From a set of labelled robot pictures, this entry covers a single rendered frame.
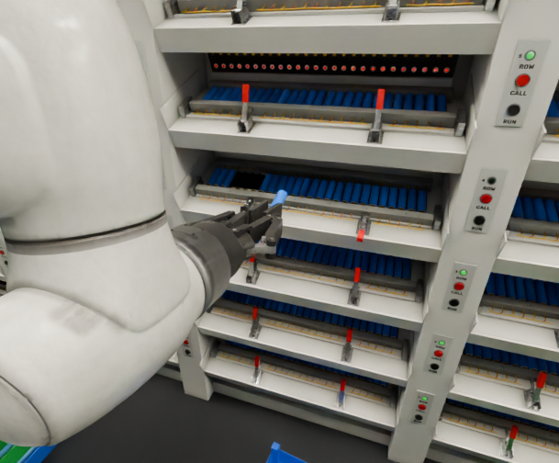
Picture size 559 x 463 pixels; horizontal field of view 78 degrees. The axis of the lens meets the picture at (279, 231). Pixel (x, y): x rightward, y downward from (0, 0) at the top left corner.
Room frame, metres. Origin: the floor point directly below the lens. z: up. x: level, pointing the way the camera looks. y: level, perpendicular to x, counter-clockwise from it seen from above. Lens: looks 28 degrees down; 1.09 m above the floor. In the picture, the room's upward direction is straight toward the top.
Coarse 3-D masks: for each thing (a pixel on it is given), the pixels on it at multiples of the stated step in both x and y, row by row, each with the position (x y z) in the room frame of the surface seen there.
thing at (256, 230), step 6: (264, 216) 0.46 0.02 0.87; (270, 216) 0.46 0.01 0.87; (252, 222) 0.43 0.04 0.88; (258, 222) 0.43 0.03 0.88; (264, 222) 0.43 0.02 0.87; (234, 228) 0.38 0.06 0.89; (240, 228) 0.39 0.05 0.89; (246, 228) 0.39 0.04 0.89; (252, 228) 0.40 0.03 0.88; (258, 228) 0.42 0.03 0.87; (264, 228) 0.43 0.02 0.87; (240, 234) 0.37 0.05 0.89; (252, 234) 0.40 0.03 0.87; (258, 234) 0.42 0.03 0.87; (264, 234) 0.43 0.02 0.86; (252, 240) 0.40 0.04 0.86; (258, 240) 0.42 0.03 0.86
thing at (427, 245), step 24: (192, 168) 0.85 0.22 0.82; (216, 168) 0.92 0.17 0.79; (360, 168) 0.81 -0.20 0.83; (384, 168) 0.79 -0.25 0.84; (192, 192) 0.82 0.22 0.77; (432, 192) 0.74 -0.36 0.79; (192, 216) 0.78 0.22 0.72; (288, 216) 0.72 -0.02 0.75; (312, 216) 0.71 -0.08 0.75; (312, 240) 0.69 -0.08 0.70; (336, 240) 0.66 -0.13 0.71; (384, 240) 0.63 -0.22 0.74; (408, 240) 0.62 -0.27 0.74; (432, 240) 0.61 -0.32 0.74
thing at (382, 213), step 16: (208, 192) 0.81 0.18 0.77; (224, 192) 0.79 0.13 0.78; (240, 192) 0.78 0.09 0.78; (256, 192) 0.78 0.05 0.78; (288, 208) 0.73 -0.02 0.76; (304, 208) 0.73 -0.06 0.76; (320, 208) 0.72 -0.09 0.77; (336, 208) 0.70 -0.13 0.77; (352, 208) 0.69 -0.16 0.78; (368, 208) 0.69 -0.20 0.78; (384, 208) 0.68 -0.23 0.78; (384, 224) 0.66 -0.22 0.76
